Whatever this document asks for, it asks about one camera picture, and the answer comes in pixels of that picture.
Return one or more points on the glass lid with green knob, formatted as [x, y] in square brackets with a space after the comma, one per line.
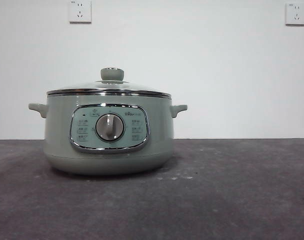
[112, 74]

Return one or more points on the pale green electric pot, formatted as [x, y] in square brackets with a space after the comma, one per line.
[59, 132]

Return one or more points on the white wall socket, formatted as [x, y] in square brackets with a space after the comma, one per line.
[296, 14]
[80, 12]

